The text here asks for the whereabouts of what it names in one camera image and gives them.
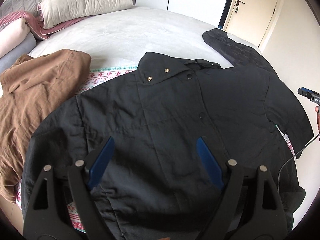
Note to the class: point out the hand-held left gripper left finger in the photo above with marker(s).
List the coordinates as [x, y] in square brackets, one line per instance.
[101, 165]

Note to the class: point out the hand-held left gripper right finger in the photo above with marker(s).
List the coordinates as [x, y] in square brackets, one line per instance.
[210, 163]

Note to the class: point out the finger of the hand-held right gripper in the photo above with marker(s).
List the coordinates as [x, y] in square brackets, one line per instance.
[303, 91]

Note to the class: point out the black jacket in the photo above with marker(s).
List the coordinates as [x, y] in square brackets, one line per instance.
[162, 110]

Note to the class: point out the person's right hand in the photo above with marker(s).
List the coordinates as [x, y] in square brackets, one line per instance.
[318, 117]

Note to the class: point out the dark quilted garment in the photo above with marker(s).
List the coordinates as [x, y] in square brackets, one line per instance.
[237, 48]

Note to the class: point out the patterned knit blanket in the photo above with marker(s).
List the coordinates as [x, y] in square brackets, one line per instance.
[107, 75]

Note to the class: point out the cream door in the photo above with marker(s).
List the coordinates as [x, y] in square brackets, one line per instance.
[257, 7]

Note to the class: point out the brown garment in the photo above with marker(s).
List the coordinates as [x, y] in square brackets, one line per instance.
[37, 92]

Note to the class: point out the white bed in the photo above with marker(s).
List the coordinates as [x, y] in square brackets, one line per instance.
[140, 32]

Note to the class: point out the light blue bolster pillow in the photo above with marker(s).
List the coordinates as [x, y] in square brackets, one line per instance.
[15, 55]

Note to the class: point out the light pink bolster pillow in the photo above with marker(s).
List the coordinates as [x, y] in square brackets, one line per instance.
[11, 35]

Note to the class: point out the cream pillow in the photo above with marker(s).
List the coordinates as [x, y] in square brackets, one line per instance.
[82, 5]

